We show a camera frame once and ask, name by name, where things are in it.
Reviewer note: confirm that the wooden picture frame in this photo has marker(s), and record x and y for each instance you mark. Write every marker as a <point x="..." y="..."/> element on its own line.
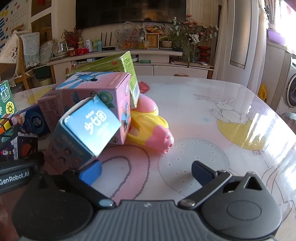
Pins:
<point x="152" y="41"/>

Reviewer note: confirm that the white standing air conditioner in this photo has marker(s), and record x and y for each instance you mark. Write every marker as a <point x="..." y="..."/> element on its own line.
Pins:
<point x="242" y="34"/>

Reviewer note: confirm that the blue printed box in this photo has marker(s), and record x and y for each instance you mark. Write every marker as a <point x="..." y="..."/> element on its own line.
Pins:
<point x="32" y="121"/>

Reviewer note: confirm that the red vase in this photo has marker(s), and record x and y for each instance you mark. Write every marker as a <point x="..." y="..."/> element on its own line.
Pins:
<point x="204" y="53"/>

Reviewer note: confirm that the multicoloured puzzle cube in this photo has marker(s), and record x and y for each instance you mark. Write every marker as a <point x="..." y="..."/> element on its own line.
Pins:
<point x="7" y="124"/>

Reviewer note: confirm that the dark green container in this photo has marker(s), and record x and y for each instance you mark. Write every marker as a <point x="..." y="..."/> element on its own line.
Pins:
<point x="42" y="73"/>

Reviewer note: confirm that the green milk carton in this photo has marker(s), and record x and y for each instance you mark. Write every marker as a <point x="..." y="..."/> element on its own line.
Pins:
<point x="7" y="99"/>

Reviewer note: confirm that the light green bin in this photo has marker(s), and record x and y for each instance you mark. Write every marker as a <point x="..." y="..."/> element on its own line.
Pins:
<point x="45" y="83"/>

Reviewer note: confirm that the black flat television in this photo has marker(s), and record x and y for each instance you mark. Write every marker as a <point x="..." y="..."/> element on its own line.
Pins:
<point x="129" y="11"/>

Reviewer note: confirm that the white washing machine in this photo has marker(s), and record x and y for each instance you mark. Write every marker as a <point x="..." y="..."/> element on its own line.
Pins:
<point x="284" y="74"/>

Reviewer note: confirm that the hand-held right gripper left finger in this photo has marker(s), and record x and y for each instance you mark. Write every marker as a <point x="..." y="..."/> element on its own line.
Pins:
<point x="91" y="173"/>

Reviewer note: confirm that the green cardboard box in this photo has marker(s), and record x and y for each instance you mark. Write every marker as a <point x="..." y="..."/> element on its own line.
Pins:
<point x="108" y="63"/>

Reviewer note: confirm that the metal tin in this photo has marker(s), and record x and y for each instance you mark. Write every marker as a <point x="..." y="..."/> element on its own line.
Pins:
<point x="87" y="45"/>

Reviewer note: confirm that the yellow and pink pig toy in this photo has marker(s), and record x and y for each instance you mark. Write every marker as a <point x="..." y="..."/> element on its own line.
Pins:
<point x="148" y="129"/>

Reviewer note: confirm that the wooden chair with cloth cover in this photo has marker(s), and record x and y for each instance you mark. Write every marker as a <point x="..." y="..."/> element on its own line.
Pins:
<point x="20" y="64"/>

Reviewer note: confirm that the red berry bouquet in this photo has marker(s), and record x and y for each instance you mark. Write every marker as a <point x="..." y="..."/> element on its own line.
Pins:
<point x="72" y="37"/>

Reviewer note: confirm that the flat red box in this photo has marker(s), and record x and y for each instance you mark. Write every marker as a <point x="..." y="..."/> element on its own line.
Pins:
<point x="78" y="52"/>

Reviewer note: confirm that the potted plant with flowers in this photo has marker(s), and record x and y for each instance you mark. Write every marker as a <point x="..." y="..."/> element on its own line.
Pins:
<point x="185" y="34"/>

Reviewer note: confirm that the white printed sack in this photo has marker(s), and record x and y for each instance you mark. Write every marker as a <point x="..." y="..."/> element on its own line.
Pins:
<point x="46" y="53"/>

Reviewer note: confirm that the green and white small box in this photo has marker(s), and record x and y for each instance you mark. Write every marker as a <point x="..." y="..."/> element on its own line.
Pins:
<point x="97" y="45"/>

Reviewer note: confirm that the white television cabinet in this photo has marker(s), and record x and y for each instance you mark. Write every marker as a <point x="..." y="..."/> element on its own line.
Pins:
<point x="161" y="69"/>

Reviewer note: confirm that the purple plastic basin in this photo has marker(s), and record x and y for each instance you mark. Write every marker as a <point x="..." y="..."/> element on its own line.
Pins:
<point x="275" y="37"/>

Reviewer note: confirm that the black router with antennas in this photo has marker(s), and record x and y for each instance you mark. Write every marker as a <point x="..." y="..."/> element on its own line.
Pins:
<point x="108" y="47"/>

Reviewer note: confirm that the yellow plastic toy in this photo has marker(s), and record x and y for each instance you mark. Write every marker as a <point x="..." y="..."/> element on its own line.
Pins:
<point x="261" y="92"/>

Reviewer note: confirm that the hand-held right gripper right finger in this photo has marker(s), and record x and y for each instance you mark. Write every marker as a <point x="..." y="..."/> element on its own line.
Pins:
<point x="202" y="172"/>

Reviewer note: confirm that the clear plastic bag of snacks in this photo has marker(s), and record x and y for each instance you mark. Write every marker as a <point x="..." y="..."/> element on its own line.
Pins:
<point x="128" y="39"/>

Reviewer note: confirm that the dark space print box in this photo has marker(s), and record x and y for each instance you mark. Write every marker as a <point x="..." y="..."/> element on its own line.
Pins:
<point x="18" y="146"/>

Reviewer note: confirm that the white curtain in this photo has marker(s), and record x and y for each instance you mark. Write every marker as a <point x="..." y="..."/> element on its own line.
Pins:
<point x="220" y="46"/>

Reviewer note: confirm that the glass kettle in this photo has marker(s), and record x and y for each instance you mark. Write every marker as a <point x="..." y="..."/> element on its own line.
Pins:
<point x="59" y="47"/>

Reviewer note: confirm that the printed tablecloth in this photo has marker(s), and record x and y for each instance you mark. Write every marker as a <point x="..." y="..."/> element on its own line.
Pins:
<point x="208" y="129"/>

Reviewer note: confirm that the pink printed box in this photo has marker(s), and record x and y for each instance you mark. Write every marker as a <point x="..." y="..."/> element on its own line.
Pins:
<point x="69" y="97"/>

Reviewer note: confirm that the grey-blue box with light top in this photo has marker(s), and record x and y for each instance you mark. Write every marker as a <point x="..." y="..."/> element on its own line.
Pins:
<point x="90" y="127"/>

